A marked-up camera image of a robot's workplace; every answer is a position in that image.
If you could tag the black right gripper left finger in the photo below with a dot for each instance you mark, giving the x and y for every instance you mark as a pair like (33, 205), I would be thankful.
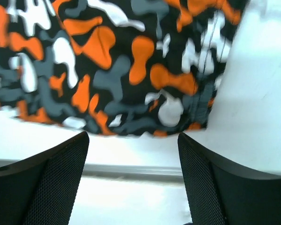
(41, 189)

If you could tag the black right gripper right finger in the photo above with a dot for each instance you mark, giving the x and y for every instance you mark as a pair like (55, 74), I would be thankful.
(223, 192)

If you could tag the orange camouflage shorts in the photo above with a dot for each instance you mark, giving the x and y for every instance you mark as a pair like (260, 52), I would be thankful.
(115, 67)

